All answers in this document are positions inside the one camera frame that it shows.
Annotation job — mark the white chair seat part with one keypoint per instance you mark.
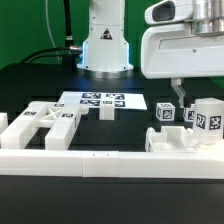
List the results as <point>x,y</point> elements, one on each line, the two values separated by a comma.
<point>172,139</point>

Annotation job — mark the white U-shaped fence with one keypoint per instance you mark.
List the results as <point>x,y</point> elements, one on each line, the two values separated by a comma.
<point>205,164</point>

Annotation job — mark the black vertical cable post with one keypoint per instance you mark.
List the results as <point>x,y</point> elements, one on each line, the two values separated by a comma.
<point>68,32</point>

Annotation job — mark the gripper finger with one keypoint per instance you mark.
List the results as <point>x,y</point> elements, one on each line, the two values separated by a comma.
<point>176,84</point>

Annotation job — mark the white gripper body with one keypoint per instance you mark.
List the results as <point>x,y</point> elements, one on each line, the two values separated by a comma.
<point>185,39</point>

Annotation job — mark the white chair back part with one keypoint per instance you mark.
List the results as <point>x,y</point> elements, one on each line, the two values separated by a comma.
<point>62,120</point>

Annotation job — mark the white block at left edge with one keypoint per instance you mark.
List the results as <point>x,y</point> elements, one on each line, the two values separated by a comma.
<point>3,121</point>

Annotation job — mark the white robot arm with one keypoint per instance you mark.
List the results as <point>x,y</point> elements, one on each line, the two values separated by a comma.
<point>105,51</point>

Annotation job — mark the white marker sheet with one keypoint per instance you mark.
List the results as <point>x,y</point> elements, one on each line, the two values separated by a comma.
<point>94,99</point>

